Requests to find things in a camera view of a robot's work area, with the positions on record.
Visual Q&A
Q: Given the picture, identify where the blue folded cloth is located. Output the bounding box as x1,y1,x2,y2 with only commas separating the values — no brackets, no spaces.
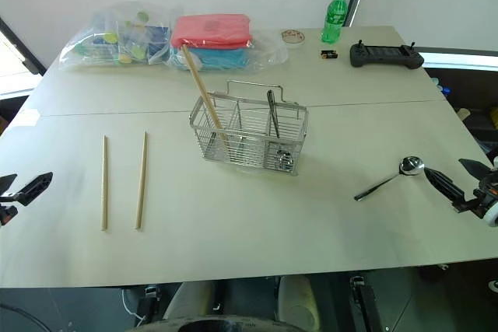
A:
170,46,252,72

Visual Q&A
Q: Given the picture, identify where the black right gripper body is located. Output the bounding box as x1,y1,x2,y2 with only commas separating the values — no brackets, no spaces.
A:
452,169,498,217

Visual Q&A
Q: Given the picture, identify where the black remote controller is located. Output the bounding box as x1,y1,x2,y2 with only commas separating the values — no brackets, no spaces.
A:
349,39,426,71

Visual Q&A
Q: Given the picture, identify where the black-handled steel spoon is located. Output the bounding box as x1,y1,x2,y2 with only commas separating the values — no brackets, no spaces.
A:
353,156,426,202
266,89,293,172

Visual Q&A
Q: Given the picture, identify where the green plastic soda bottle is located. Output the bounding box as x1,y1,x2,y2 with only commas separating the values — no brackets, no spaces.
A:
320,0,349,45

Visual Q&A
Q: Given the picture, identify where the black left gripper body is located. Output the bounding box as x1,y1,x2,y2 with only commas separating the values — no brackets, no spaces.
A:
0,192,19,227

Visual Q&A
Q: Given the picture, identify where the silver wire cutlery basket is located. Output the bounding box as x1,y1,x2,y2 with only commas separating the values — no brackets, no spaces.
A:
189,79,310,176

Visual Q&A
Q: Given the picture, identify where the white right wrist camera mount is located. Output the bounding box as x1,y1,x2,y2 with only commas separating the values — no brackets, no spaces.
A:
483,200,498,229

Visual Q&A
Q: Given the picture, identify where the clutter beside table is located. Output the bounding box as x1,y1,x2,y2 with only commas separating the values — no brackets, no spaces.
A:
430,71,498,162

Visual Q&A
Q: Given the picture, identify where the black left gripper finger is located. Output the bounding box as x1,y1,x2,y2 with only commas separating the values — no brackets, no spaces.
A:
0,173,19,195
15,171,54,207

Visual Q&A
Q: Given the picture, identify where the small round lidded container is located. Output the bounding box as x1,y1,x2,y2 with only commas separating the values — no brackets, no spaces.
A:
280,28,307,47

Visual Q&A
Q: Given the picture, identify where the dark rounded robot torso shape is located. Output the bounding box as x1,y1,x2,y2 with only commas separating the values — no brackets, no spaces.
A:
134,313,299,332

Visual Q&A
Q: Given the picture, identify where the pink folded cloth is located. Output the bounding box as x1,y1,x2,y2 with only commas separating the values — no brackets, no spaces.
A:
170,13,254,51

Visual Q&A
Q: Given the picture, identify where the clear plastic bag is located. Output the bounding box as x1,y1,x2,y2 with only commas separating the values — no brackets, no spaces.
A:
166,12,290,75

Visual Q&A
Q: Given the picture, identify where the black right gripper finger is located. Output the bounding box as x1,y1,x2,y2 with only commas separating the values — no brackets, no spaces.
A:
423,166,466,208
458,158,493,180

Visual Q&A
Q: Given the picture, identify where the thin white cable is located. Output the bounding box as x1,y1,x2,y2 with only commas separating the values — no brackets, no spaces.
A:
121,288,146,326

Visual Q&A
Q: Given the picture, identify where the clear bag of colourful items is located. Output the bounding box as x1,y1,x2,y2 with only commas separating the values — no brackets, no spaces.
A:
58,1,184,73

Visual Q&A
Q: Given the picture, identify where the dark slanted frame bar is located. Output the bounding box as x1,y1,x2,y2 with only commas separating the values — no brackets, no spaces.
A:
0,16,48,76

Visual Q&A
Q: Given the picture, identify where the wooden chopstick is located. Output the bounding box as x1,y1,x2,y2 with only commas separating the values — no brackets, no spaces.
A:
181,45,228,150
184,45,231,151
134,131,149,231
100,135,109,232

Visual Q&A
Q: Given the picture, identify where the cream rounded robot leg shape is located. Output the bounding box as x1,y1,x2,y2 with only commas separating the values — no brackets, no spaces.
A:
277,274,321,332
162,280,214,321

